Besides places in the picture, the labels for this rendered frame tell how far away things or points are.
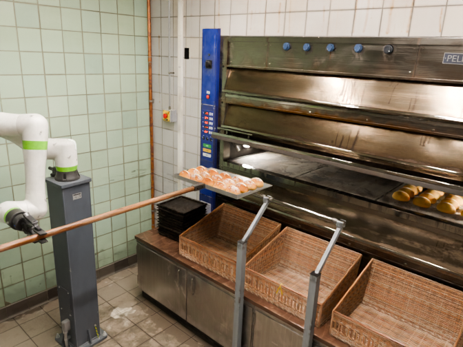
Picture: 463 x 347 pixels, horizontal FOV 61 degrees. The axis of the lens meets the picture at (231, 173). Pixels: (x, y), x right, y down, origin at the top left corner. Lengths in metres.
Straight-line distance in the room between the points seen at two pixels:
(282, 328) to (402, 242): 0.84
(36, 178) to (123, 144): 1.45
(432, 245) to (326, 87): 1.07
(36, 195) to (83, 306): 1.02
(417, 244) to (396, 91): 0.85
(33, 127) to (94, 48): 1.30
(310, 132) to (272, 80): 0.44
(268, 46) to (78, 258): 1.85
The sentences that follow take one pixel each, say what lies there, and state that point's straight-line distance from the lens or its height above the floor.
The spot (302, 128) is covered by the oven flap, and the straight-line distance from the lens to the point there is 2.57.
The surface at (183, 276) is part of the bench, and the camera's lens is 2.87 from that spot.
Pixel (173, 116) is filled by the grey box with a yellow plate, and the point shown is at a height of 1.46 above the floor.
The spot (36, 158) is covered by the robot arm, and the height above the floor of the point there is 1.44.
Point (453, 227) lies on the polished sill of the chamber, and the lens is 2.34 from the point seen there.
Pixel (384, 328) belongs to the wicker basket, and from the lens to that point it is 2.43.
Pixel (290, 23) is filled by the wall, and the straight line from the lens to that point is 2.61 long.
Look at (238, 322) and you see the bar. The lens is 2.55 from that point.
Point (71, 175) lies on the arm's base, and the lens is 2.56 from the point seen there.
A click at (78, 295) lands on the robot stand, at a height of 0.42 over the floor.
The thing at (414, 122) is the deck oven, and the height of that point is 1.68.
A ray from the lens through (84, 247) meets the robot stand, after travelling 2.74.
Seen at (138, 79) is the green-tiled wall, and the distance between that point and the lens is 3.53.
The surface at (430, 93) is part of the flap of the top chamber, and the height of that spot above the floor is 1.83.
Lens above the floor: 1.99
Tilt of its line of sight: 17 degrees down
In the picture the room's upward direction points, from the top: 2 degrees clockwise
